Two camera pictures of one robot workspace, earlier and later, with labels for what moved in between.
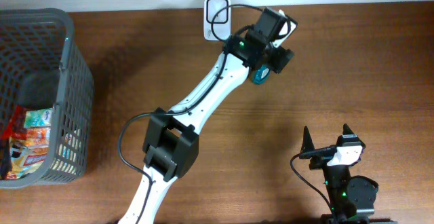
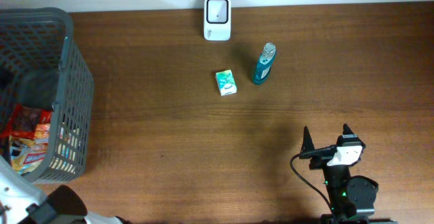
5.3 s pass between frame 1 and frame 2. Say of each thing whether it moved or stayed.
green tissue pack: moved
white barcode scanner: stayed
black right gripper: stayed
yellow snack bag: stayed
